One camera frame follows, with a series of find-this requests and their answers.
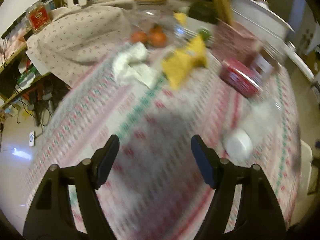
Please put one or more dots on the green lime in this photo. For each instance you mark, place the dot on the green lime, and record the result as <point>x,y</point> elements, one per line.
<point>205,34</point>

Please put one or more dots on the clear jar with nuts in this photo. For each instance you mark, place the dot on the clear jar with nuts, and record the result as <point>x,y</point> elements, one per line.
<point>267,61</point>

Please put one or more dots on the small white plastic cup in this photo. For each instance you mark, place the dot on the small white plastic cup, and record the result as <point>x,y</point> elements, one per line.
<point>238,144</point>

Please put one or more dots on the red drink can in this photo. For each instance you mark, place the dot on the red drink can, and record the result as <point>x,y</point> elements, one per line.
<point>239,77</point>

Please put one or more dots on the crumpled white paper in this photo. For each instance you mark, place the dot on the crumpled white paper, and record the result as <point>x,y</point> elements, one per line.
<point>130,65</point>

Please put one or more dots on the glass jar with oranges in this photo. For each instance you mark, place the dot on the glass jar with oranges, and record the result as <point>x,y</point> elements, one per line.
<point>156,20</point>

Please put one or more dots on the red label glass jar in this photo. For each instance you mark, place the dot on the red label glass jar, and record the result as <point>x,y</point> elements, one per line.
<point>38,16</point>

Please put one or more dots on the floral cloth cover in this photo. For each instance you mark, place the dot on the floral cloth cover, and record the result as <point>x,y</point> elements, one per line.
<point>78,38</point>

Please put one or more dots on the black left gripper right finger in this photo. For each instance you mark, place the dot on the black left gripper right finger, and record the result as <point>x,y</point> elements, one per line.
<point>243,206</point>

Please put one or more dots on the patterned red green tablecloth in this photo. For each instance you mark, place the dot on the patterned red green tablecloth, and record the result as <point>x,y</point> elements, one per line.
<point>154,189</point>

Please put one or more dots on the white electric cooking pot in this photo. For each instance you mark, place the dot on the white electric cooking pot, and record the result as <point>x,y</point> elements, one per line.
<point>268,27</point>

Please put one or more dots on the dark avocado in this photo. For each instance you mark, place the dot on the dark avocado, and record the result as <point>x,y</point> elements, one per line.
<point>203,11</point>

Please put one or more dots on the pink perforated utensil holder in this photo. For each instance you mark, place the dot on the pink perforated utensil holder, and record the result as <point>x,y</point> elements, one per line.
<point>235,42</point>

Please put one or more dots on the yellow snack wrapper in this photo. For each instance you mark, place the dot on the yellow snack wrapper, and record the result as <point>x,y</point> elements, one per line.
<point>183,60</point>

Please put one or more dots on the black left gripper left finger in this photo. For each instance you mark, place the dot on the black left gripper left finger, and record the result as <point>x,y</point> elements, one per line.
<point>50,214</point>

